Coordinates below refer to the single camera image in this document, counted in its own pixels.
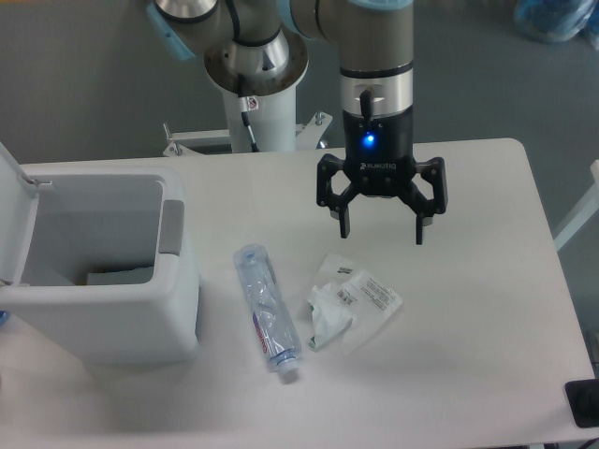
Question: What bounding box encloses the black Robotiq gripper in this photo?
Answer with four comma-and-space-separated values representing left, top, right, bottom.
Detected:
315, 108, 446, 246

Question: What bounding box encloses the white plastic wrapper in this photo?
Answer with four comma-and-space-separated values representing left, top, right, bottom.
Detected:
307, 253, 403, 355

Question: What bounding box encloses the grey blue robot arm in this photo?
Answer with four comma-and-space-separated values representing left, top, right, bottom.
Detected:
146, 1, 447, 237

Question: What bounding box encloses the white open trash can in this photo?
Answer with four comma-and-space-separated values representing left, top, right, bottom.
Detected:
1, 150, 200, 364

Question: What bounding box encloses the crushed clear plastic bottle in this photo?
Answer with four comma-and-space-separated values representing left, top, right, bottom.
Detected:
233, 244, 301, 383

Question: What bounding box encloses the blue plastic bag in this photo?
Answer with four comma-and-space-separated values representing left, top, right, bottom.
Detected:
513, 0, 598, 44

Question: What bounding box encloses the black device at table edge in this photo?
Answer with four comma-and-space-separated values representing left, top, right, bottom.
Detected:
564, 379, 598, 428

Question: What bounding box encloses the white pedestal foot frame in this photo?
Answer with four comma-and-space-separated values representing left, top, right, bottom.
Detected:
163, 110, 333, 157

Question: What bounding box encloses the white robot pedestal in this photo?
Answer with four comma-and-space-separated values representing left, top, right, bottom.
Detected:
204, 27, 309, 152

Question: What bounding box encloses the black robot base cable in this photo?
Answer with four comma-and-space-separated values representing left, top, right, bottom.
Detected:
235, 73, 260, 153

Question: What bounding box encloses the white frame leg right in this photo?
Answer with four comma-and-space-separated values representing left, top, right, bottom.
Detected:
553, 160, 598, 251

